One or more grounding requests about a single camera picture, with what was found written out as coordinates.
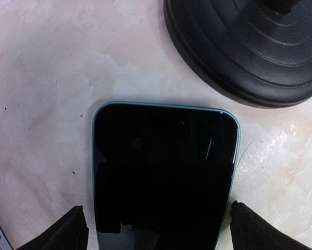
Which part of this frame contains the teal phone black screen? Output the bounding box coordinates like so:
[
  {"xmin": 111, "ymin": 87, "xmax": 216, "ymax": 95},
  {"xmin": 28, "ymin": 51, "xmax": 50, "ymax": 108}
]
[{"xmin": 92, "ymin": 102, "xmax": 240, "ymax": 249}]

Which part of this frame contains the black pole phone stand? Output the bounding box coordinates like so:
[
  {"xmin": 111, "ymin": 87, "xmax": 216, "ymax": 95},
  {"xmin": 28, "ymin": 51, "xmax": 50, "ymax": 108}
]
[{"xmin": 163, "ymin": 1, "xmax": 312, "ymax": 108}]

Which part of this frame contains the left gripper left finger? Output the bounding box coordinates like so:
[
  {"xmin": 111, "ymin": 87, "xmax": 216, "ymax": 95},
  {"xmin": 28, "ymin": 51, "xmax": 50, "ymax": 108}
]
[{"xmin": 19, "ymin": 206, "xmax": 89, "ymax": 250}]

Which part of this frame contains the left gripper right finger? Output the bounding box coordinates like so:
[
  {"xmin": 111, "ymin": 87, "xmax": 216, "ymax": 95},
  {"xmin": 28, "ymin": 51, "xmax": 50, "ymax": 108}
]
[{"xmin": 230, "ymin": 201, "xmax": 309, "ymax": 250}]

